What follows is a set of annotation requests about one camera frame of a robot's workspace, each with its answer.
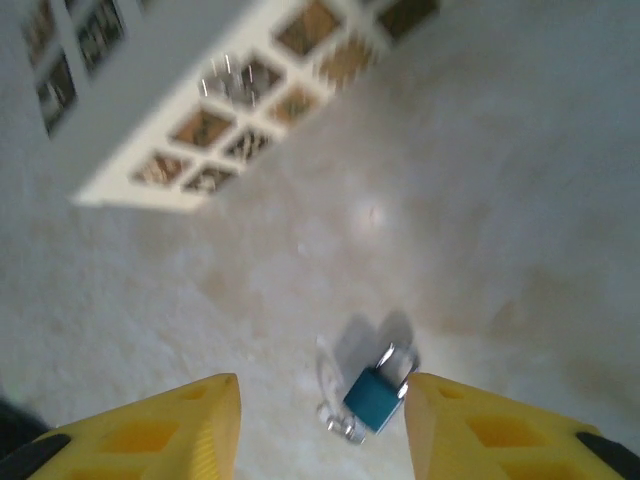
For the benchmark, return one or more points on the white box with picture tiles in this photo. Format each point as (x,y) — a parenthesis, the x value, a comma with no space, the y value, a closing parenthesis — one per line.
(150,115)

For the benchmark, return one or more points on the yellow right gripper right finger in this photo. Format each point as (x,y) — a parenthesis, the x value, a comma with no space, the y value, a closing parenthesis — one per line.
(500,435)

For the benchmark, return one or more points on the clear plastic bag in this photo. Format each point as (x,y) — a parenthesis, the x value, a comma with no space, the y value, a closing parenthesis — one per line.
(330,390)

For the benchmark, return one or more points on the teal padlock with steel shackle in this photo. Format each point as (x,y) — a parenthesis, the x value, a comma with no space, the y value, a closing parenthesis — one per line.
(372,400)

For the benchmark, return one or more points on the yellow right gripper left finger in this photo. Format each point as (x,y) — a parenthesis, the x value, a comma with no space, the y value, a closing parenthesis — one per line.
(150,435)

